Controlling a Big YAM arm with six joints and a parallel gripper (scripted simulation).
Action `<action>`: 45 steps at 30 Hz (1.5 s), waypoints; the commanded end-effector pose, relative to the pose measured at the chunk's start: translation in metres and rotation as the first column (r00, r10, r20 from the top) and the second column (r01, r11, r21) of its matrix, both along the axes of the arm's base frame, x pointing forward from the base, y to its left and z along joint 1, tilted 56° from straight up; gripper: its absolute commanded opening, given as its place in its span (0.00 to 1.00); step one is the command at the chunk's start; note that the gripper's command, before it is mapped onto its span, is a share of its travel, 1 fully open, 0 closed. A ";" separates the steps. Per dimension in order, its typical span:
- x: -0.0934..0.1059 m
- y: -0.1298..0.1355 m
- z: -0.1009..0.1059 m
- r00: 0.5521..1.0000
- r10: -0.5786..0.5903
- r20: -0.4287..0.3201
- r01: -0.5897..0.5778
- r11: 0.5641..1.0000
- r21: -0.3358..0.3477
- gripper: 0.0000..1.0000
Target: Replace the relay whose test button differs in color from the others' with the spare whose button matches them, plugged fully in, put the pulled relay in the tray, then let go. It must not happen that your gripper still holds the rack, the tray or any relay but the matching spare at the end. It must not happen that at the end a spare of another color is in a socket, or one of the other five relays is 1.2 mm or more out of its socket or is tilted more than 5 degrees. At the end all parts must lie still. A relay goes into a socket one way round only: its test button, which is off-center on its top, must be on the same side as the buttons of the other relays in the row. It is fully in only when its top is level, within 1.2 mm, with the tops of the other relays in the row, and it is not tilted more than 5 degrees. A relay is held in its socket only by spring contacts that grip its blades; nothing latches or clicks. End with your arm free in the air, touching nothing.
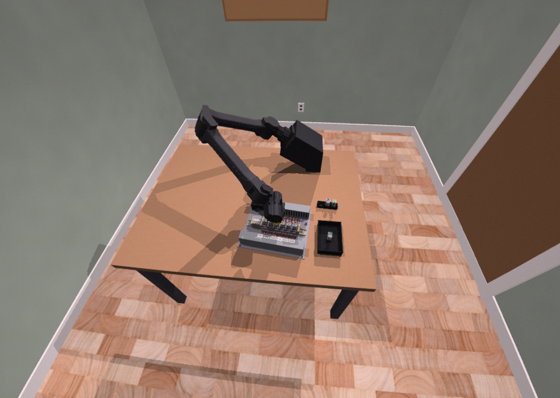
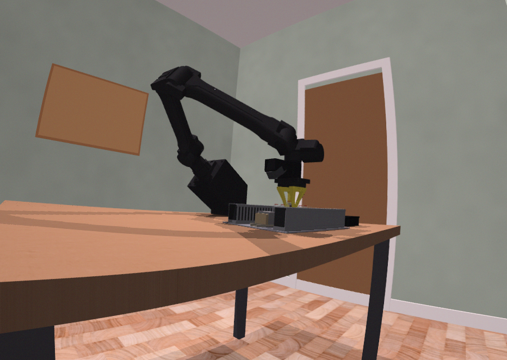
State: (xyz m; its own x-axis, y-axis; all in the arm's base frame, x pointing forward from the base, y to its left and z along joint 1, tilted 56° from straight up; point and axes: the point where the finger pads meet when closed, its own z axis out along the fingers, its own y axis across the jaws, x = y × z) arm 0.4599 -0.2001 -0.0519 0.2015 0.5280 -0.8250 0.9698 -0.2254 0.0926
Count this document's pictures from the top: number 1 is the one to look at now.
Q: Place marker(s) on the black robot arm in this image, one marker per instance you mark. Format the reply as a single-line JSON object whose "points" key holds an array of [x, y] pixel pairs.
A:
{"points": [[262, 195]]}

